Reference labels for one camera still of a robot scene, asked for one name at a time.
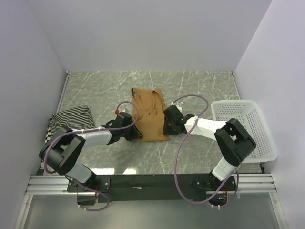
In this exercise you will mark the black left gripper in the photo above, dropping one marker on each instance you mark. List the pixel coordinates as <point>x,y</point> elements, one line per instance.
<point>135,134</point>

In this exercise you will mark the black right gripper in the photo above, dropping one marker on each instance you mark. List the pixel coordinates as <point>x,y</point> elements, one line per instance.
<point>166,130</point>

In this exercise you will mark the orange garment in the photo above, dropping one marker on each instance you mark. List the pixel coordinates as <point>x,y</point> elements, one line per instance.
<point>150,104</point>

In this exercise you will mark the purple striped tank top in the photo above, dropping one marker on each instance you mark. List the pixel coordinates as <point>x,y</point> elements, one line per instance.
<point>76,118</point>

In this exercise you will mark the black white striped tank top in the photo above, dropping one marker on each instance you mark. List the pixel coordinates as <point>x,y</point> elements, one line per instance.
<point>50,132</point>

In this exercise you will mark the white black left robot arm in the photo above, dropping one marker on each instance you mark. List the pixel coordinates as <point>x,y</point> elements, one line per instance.
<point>61,152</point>

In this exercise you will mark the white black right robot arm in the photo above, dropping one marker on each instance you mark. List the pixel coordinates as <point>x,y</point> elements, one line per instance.
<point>234,142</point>

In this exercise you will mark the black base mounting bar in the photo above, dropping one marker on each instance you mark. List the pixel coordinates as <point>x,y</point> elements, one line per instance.
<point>149,187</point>

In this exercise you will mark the white plastic laundry basket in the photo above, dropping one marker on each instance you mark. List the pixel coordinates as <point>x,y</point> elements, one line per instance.
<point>249,115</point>

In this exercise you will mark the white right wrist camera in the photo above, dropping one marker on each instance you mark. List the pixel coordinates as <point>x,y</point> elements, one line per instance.
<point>177,106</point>

